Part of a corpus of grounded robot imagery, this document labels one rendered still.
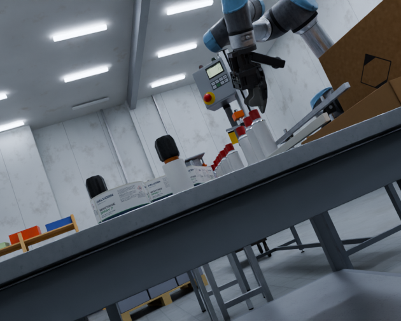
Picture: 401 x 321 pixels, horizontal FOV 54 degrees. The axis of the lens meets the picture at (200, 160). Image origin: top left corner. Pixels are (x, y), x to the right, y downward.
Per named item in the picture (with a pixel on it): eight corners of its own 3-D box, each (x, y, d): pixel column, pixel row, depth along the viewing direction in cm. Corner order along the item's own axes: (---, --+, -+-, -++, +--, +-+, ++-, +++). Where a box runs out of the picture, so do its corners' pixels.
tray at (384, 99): (309, 160, 79) (300, 142, 80) (412, 119, 84) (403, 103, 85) (403, 108, 50) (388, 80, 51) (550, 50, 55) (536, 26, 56)
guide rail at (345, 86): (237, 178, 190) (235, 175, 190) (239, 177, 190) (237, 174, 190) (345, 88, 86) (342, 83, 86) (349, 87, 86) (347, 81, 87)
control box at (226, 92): (214, 111, 191) (199, 77, 194) (244, 95, 184) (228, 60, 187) (205, 109, 181) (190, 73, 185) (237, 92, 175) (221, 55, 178)
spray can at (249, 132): (261, 174, 137) (238, 122, 140) (274, 169, 138) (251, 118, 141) (265, 172, 132) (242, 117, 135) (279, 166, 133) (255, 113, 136)
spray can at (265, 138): (268, 171, 131) (244, 116, 134) (281, 165, 132) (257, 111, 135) (273, 167, 126) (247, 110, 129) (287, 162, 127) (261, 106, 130)
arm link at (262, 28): (256, 24, 168) (193, 30, 130) (276, 7, 161) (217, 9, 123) (270, 47, 168) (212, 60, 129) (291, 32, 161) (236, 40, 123)
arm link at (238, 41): (247, 30, 120) (258, 28, 112) (250, 44, 121) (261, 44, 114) (225, 36, 118) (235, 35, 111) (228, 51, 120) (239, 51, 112)
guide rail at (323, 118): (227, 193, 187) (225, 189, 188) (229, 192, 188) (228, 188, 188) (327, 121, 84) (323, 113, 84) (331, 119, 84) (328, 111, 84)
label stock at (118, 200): (160, 215, 133) (145, 176, 135) (103, 237, 127) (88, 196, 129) (154, 221, 152) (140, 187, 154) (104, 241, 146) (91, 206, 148)
